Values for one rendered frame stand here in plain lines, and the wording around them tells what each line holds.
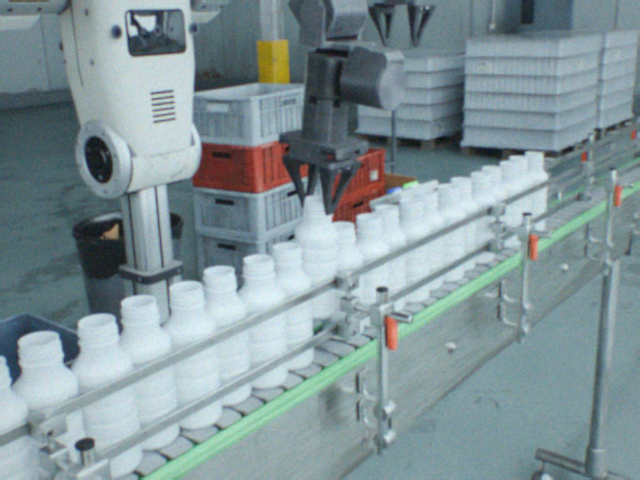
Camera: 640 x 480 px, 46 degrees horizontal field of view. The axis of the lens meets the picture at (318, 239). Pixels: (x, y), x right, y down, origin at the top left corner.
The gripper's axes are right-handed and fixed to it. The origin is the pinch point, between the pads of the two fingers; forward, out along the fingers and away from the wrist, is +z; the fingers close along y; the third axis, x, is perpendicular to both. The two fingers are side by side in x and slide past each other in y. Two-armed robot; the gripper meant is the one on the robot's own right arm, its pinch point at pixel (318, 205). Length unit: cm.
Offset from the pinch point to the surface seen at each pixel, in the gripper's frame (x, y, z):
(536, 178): 69, 3, 9
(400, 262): 17.2, 3.5, 12.1
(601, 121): 785, -207, 126
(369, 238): 10.3, 1.9, 6.8
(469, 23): 1021, -509, 59
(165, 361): -30.1, 4.5, 9.5
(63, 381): -40.7, 2.4, 8.1
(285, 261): -7.4, 1.1, 5.7
